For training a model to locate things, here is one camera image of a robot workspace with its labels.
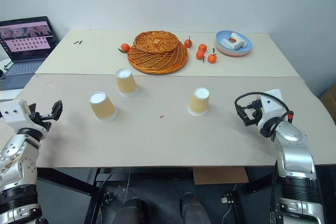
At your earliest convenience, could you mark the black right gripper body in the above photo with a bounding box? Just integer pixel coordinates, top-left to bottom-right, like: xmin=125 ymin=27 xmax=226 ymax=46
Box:
xmin=237 ymin=99 xmax=263 ymax=127

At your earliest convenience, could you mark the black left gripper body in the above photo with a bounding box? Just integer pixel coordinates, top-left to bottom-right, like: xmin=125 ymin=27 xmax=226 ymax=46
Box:
xmin=28 ymin=111 xmax=54 ymax=132

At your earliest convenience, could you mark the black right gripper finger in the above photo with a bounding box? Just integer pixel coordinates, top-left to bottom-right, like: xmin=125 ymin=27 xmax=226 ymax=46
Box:
xmin=246 ymin=99 xmax=262 ymax=111
xmin=242 ymin=118 xmax=259 ymax=127

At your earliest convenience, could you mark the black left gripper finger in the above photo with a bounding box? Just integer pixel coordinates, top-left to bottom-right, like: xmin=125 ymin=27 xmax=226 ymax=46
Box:
xmin=27 ymin=103 xmax=38 ymax=119
xmin=50 ymin=100 xmax=64 ymax=121

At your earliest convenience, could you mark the brown ribbed paper cup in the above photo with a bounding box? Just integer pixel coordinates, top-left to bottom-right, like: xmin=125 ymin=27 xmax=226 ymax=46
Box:
xmin=115 ymin=68 xmax=139 ymax=97
xmin=88 ymin=91 xmax=118 ymax=123
xmin=187 ymin=87 xmax=211 ymax=117

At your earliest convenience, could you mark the pink plate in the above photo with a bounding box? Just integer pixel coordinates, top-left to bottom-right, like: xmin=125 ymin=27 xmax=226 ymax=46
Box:
xmin=215 ymin=42 xmax=252 ymax=58

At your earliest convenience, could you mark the brown cardboard sheet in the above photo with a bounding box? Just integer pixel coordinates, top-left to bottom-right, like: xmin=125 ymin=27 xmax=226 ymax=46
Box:
xmin=192 ymin=167 xmax=249 ymax=185

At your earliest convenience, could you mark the white plastic block with orange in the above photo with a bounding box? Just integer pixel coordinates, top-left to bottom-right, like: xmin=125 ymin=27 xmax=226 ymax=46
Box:
xmin=220 ymin=32 xmax=247 ymax=50

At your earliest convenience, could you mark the open grey laptop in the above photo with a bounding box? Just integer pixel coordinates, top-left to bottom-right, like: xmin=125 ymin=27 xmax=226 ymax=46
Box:
xmin=0 ymin=15 xmax=58 ymax=90

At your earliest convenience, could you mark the light blue plate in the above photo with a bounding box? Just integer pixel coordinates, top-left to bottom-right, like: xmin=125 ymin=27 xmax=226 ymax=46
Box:
xmin=215 ymin=30 xmax=253 ymax=54

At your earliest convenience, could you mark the brown cardboard box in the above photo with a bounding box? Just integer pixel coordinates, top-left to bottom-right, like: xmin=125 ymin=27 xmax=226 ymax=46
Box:
xmin=319 ymin=83 xmax=336 ymax=126

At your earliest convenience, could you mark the orange woven wicker basket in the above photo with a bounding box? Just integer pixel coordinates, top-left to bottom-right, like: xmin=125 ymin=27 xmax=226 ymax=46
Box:
xmin=127 ymin=30 xmax=189 ymax=75

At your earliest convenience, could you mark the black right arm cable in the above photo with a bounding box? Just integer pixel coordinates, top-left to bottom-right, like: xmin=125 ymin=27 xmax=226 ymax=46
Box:
xmin=234 ymin=91 xmax=295 ymax=224

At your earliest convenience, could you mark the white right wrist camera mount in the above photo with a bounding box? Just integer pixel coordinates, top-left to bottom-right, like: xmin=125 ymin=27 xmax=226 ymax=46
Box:
xmin=256 ymin=89 xmax=286 ymax=135

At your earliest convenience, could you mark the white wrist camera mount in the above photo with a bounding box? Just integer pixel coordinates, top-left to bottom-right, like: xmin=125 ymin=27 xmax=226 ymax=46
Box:
xmin=256 ymin=89 xmax=286 ymax=135
xmin=0 ymin=100 xmax=31 ymax=124

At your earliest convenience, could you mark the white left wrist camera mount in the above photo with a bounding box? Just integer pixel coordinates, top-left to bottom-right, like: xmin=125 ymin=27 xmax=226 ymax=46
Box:
xmin=0 ymin=100 xmax=31 ymax=124

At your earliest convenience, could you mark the black metal table frame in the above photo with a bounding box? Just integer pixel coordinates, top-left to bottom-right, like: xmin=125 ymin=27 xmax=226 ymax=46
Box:
xmin=36 ymin=166 xmax=279 ymax=224

